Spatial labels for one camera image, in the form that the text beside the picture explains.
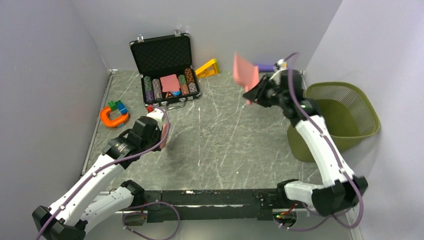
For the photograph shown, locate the pink card in case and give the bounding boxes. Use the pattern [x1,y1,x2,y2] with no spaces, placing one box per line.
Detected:
[159,74,180,93]

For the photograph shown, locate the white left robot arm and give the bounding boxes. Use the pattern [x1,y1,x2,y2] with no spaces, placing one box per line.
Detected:
[32,111,170,240]

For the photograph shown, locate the pink hand brush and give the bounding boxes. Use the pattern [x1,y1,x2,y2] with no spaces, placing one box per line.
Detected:
[159,123,168,149]

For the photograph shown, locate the black poker chip case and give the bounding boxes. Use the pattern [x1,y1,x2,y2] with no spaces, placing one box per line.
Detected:
[129,30,202,107]

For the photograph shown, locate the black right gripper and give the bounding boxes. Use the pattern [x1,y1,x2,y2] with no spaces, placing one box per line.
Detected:
[244,75,289,108]

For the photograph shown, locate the pink plastic dustpan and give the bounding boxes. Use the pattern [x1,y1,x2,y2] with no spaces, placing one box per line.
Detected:
[232,52,260,93]

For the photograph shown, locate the olive green mesh wastebasket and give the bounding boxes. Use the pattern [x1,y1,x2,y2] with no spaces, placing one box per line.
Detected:
[305,81,381,153]

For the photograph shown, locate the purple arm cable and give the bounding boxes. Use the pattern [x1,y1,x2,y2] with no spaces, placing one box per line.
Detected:
[273,52,365,233]
[34,105,181,240]

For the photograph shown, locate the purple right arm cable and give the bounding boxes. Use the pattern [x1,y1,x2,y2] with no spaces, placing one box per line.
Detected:
[273,52,365,233]

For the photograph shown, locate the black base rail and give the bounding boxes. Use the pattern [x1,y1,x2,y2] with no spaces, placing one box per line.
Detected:
[130,188,297,223]

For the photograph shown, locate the purple cylinder toy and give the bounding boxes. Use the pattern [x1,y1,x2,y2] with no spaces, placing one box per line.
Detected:
[254,64,274,73]

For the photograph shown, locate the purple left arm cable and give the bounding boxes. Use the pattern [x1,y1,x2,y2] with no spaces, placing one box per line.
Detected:
[34,105,181,240]

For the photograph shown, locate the orange plastic ring toy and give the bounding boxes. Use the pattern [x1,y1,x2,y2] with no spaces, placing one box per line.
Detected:
[99,106,130,128]

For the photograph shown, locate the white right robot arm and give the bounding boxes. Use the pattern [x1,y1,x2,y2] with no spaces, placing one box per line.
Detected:
[233,70,368,217]

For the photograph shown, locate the green and blue blocks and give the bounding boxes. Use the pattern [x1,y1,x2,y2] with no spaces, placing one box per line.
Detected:
[107,100,128,115]

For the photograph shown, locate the yellow triangular toy block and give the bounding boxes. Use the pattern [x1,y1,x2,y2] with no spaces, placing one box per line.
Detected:
[195,58,221,79]

